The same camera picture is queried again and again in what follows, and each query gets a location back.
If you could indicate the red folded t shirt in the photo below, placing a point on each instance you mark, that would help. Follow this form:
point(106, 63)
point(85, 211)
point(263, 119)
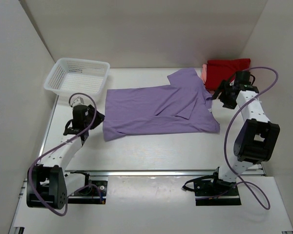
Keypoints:
point(220, 69)

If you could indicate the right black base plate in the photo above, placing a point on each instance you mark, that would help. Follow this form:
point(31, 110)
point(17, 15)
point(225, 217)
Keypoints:
point(206, 195)

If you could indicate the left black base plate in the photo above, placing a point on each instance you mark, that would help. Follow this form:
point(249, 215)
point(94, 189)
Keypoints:
point(86, 189)

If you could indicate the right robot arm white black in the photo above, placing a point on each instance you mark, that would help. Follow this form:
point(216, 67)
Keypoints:
point(254, 143)

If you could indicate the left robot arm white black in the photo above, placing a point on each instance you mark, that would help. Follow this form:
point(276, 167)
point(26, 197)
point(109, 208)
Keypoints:
point(49, 185)

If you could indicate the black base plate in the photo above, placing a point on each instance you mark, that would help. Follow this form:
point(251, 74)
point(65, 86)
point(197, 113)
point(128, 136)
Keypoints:
point(86, 189)
point(206, 195)

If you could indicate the purple t shirt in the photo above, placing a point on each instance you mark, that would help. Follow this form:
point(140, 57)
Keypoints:
point(182, 106)

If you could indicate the white plastic basket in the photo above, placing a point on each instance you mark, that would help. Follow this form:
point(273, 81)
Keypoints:
point(72, 75)

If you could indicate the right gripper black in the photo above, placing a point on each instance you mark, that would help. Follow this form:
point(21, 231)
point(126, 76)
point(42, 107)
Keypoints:
point(224, 91)

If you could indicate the pink folded t shirt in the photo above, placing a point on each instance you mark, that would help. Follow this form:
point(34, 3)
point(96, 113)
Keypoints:
point(203, 73)

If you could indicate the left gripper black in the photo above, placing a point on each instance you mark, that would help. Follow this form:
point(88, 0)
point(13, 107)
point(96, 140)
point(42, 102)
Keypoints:
point(92, 119)

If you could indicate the aluminium rail frame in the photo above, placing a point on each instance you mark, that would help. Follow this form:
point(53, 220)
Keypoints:
point(144, 195)

